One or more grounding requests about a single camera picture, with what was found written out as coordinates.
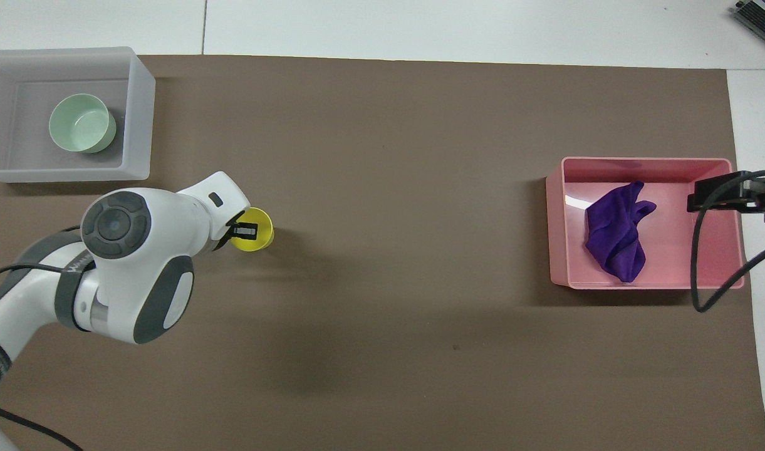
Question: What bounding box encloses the yellow plastic cup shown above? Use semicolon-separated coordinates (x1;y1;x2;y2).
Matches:
230;207;275;252

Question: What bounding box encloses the pink plastic box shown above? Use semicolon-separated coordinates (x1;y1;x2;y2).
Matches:
546;157;745;290

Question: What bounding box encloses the translucent grey plastic box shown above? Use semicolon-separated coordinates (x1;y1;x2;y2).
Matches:
0;47;156;184

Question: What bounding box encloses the grey ribbed metal box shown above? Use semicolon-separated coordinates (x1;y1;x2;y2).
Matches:
732;0;765;54

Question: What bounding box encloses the purple cloth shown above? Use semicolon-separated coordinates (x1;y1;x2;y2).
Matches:
585;181;657;284

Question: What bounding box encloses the light green bowl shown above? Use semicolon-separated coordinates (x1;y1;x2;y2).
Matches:
48;93;117;154

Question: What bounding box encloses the black cable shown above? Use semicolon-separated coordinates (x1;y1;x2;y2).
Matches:
0;261;96;295
691;178;765;313
0;400;84;451

